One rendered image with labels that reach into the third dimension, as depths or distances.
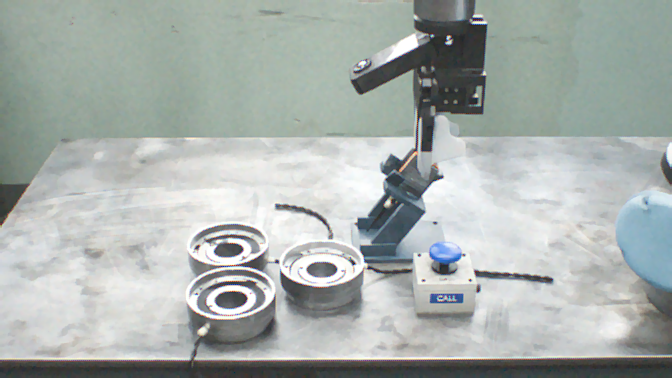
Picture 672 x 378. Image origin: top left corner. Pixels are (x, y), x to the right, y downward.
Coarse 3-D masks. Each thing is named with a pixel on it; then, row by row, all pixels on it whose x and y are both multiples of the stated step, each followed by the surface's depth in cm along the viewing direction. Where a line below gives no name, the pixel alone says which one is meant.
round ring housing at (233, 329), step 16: (208, 272) 102; (224, 272) 103; (240, 272) 103; (256, 272) 103; (192, 288) 100; (224, 288) 101; (240, 288) 101; (272, 288) 100; (192, 304) 99; (208, 304) 99; (224, 304) 102; (240, 304) 102; (272, 304) 98; (192, 320) 97; (208, 320) 95; (224, 320) 94; (240, 320) 95; (256, 320) 96; (208, 336) 97; (224, 336) 96; (240, 336) 97
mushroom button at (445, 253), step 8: (432, 248) 101; (440, 248) 101; (448, 248) 101; (456, 248) 101; (432, 256) 101; (440, 256) 100; (448, 256) 100; (456, 256) 100; (440, 264) 102; (448, 264) 102
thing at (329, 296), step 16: (320, 240) 109; (288, 256) 107; (304, 256) 108; (352, 256) 108; (288, 272) 105; (304, 272) 105; (320, 272) 108; (336, 272) 106; (288, 288) 102; (304, 288) 101; (320, 288) 100; (336, 288) 101; (352, 288) 102; (304, 304) 103; (320, 304) 102; (336, 304) 103
